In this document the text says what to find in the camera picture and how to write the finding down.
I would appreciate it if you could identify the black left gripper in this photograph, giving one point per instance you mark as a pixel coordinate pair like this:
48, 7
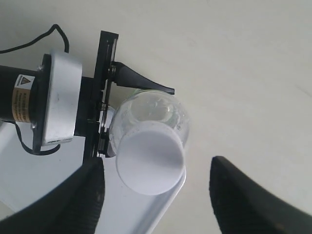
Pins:
95, 93

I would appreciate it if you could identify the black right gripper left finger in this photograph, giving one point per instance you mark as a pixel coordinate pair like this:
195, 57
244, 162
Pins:
73, 207

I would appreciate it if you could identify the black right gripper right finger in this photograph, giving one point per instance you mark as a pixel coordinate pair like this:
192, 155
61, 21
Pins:
241, 206

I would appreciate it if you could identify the clear labelled plastic bottle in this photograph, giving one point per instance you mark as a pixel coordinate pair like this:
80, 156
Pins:
148, 105

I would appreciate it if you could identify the white bottle cap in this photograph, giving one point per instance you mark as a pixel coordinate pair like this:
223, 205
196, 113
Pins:
150, 162

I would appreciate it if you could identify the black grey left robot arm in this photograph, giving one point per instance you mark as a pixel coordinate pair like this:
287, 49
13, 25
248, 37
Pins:
23, 97

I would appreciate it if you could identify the white rectangular plastic tray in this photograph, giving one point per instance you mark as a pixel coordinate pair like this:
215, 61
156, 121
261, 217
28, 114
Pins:
25, 178

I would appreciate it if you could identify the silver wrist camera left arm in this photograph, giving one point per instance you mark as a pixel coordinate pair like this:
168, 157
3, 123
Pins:
62, 99

